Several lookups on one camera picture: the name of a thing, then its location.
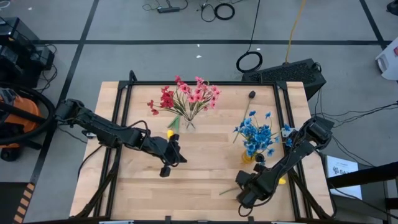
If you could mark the pink artificial flower bunch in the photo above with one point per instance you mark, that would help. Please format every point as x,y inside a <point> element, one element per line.
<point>199,93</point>

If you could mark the red artificial flower bunch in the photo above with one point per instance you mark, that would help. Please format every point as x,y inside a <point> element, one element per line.
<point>166,101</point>

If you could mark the black power adapter box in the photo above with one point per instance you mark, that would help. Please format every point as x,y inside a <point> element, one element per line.
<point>43,59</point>

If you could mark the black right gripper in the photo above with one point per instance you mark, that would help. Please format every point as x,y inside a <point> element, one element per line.
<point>253,189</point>

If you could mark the silver mounting plate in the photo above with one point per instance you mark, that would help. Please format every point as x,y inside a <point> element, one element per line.
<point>284,133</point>

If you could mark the orange vacuum cleaner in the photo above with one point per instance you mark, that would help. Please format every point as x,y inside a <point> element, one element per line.
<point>18,115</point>

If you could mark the black equipment case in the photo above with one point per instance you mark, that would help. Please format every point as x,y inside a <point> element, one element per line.
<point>15,34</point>

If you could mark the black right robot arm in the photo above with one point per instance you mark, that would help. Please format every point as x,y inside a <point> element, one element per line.
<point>289,161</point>

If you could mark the black computer tower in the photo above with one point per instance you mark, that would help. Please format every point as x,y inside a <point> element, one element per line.
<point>289,74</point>

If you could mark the white paper sign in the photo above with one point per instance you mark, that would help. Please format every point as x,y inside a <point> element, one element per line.
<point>342,174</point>

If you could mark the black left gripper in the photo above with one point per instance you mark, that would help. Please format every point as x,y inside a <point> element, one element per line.
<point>161,149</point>

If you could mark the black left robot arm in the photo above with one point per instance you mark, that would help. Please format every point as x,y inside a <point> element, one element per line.
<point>102,130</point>

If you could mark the white plastic object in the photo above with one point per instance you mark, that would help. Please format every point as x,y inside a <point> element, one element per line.
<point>388,62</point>

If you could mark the clear glass vase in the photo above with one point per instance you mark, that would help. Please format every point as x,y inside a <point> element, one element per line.
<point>189,124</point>

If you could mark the yellow artificial tulip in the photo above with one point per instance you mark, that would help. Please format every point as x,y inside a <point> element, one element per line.
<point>170,134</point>
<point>282,181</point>

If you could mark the black power strip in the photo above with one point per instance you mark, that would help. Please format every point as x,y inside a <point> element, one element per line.
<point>168,9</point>

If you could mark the black metal stand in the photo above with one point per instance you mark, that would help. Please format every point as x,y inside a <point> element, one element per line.
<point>367,175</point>

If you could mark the striped black floor mat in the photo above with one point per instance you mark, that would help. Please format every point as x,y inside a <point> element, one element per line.
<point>12,202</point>

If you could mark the yellow glass vase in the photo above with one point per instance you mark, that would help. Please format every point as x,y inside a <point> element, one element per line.
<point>246,159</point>

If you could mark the black aluminium table frame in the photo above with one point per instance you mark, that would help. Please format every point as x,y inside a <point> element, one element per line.
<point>248,83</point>

